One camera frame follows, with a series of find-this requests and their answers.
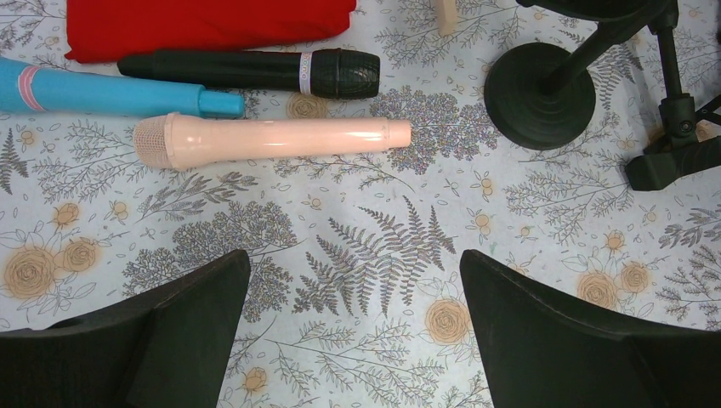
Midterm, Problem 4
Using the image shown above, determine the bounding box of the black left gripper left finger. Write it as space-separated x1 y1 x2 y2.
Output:
1 250 251 407

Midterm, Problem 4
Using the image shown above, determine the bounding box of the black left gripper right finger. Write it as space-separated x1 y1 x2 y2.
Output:
460 250 720 407

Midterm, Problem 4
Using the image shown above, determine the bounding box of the peach pink microphone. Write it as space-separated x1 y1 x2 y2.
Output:
133 113 412 171

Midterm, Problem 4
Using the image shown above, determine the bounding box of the black clip microphone stand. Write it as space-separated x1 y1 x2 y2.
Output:
625 1 720 191

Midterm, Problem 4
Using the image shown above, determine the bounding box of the black round base stand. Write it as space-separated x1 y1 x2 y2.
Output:
484 0 671 150

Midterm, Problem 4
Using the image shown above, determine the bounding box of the blue microphone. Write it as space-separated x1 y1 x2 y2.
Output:
1 57 245 117

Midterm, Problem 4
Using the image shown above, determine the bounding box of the red folded cloth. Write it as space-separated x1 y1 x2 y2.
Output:
65 0 357 64

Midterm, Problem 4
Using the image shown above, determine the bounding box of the black microphone white ring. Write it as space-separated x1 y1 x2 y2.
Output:
116 48 382 101

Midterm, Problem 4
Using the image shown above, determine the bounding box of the wooden rack frame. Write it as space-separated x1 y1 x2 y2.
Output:
435 0 458 37

